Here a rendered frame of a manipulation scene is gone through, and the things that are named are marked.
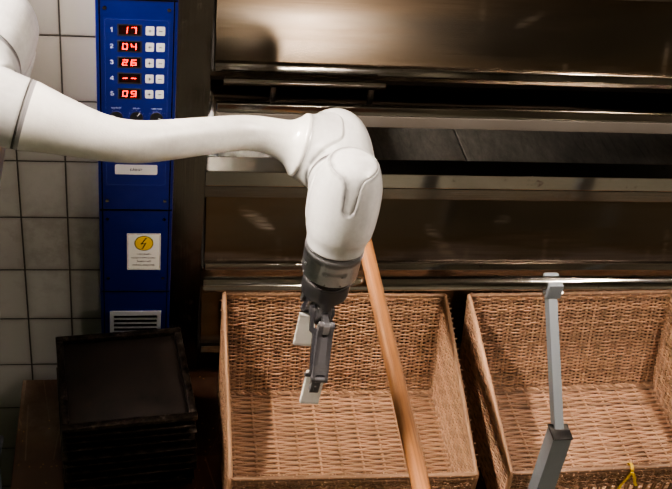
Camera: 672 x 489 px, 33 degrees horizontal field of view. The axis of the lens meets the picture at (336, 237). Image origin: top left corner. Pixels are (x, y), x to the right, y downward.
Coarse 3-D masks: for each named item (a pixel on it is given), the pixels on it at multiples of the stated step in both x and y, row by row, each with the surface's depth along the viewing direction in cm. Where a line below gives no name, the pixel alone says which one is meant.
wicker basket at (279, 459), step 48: (240, 336) 270; (288, 336) 271; (432, 336) 277; (240, 384) 275; (288, 384) 277; (384, 384) 281; (432, 384) 283; (240, 432) 266; (288, 432) 268; (336, 432) 269; (384, 432) 271; (240, 480) 236; (288, 480) 238; (336, 480) 240; (384, 480) 242; (432, 480) 244
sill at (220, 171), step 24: (216, 168) 248; (240, 168) 249; (264, 168) 250; (384, 168) 255; (408, 168) 256; (432, 168) 257; (456, 168) 258; (480, 168) 260; (504, 168) 261; (528, 168) 262; (552, 168) 263; (576, 168) 264; (600, 168) 265; (624, 168) 267; (648, 168) 268
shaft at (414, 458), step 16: (368, 256) 224; (368, 272) 221; (368, 288) 218; (384, 304) 213; (384, 320) 210; (384, 336) 206; (384, 352) 204; (400, 368) 200; (400, 384) 197; (400, 400) 194; (400, 416) 191; (400, 432) 189; (416, 432) 189; (416, 448) 185; (416, 464) 183; (416, 480) 180
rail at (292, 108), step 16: (256, 112) 222; (272, 112) 222; (288, 112) 223; (304, 112) 223; (352, 112) 225; (368, 112) 226; (384, 112) 226; (400, 112) 227; (416, 112) 227; (432, 112) 228; (448, 112) 228; (464, 112) 229; (480, 112) 229; (496, 112) 230; (512, 112) 231; (528, 112) 231; (544, 112) 232; (560, 112) 232; (576, 112) 233; (592, 112) 234; (608, 112) 234; (624, 112) 235; (640, 112) 236; (656, 112) 237
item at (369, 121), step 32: (224, 96) 229; (256, 96) 231; (288, 96) 232; (320, 96) 234; (352, 96) 236; (384, 96) 237; (416, 96) 239; (448, 96) 241; (480, 96) 243; (512, 96) 245; (544, 96) 246; (576, 96) 248; (608, 96) 250; (640, 96) 252; (448, 128) 230; (480, 128) 231; (512, 128) 232; (544, 128) 233; (576, 128) 235; (608, 128) 236; (640, 128) 237
